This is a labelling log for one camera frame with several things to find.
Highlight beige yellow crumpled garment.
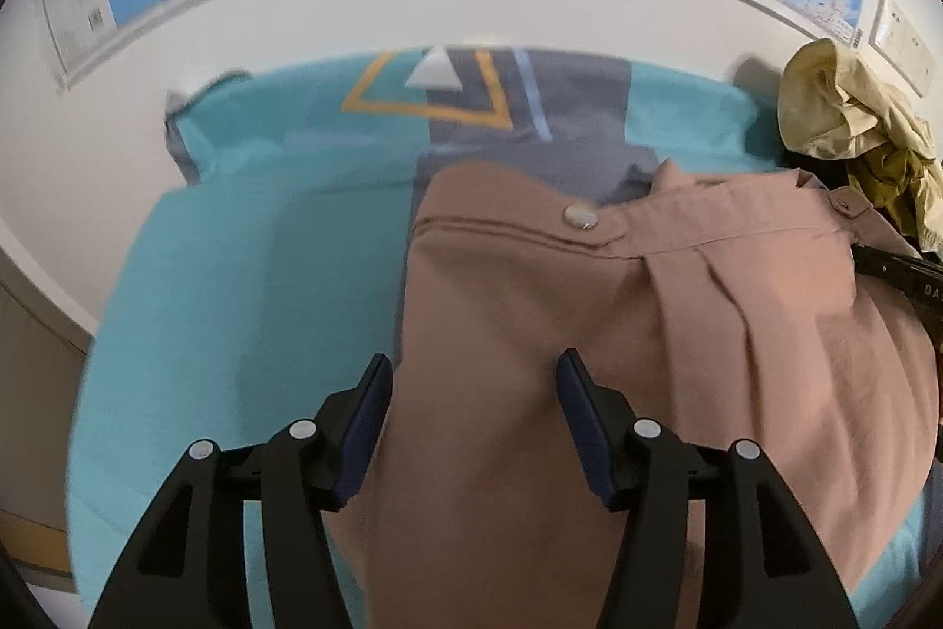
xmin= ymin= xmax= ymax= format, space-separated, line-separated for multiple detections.
xmin=777 ymin=38 xmax=941 ymax=252

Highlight white wall socket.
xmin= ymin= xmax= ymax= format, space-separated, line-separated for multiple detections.
xmin=869 ymin=0 xmax=937 ymax=97

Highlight teal patterned bed sheet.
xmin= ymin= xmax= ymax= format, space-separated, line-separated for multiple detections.
xmin=65 ymin=46 xmax=943 ymax=629

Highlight grey wooden wardrobe door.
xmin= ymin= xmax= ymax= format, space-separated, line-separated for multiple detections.
xmin=2 ymin=262 xmax=90 ymax=592

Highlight pink beige trousers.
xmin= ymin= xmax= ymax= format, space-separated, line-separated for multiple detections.
xmin=331 ymin=163 xmax=940 ymax=627

